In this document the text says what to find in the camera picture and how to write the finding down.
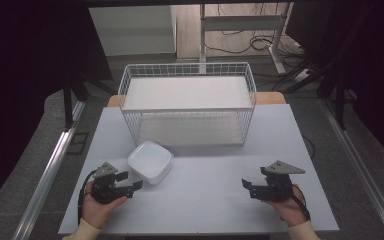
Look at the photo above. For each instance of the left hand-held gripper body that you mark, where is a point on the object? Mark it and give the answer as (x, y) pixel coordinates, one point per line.
(104, 188)

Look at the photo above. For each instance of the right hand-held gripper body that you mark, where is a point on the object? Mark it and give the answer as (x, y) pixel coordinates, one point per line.
(277, 187)

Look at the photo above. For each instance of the white square plastic container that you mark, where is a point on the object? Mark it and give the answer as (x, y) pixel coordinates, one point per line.
(149, 161)

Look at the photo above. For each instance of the person's left hand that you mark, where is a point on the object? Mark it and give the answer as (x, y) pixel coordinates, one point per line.
(93, 210)

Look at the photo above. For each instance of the person's right hand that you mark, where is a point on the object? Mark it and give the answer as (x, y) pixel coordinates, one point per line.
(291, 211)

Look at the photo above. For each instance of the black floor plate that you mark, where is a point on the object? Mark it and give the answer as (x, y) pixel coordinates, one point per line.
(77, 143)

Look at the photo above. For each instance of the black stand leg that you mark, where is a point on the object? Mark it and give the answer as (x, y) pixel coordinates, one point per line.
(68, 108)

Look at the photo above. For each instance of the white power strip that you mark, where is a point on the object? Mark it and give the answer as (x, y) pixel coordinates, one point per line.
(302, 75)

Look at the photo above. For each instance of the black curtain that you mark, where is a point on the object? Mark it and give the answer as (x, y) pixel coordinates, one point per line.
(20, 83)
(370, 66)

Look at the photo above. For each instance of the white cabinet panel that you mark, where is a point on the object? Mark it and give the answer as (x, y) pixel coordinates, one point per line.
(133, 30)

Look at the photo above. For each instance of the metal floor rail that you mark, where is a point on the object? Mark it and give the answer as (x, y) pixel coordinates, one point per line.
(363, 170)
(48, 176)

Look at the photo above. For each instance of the white desk frame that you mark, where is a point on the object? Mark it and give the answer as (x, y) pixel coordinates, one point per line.
(243, 22)

